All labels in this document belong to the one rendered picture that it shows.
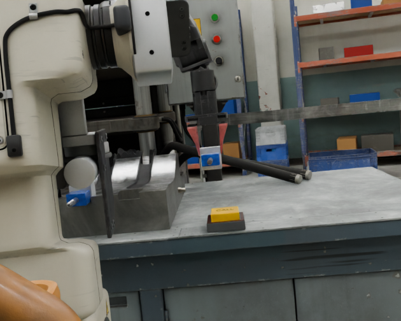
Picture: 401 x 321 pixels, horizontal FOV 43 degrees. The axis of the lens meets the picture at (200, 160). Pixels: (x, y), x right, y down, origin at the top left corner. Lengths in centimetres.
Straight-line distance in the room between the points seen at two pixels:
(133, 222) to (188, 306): 23
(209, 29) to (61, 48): 142
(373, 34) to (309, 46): 89
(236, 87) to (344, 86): 578
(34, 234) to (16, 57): 22
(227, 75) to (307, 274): 102
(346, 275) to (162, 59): 71
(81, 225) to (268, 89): 641
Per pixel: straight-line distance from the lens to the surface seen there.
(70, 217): 119
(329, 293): 120
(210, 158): 118
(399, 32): 779
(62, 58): 61
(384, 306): 124
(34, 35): 62
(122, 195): 120
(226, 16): 200
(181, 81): 199
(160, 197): 114
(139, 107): 188
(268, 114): 458
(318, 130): 773
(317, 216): 116
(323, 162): 480
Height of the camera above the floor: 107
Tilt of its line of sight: 6 degrees down
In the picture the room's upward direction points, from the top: 6 degrees counter-clockwise
